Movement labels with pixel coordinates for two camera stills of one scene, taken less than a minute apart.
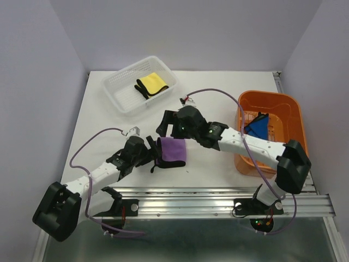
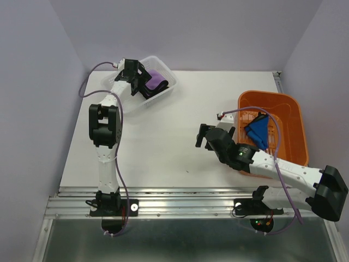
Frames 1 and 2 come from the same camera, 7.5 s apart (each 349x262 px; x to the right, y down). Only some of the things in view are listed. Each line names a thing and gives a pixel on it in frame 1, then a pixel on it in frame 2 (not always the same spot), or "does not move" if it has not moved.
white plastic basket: (118, 88) does not move
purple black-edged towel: (171, 152) -> (157, 83)
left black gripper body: (145, 156) -> (136, 76)
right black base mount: (253, 206) does not move
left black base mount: (116, 217) does not move
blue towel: (258, 126) does not move
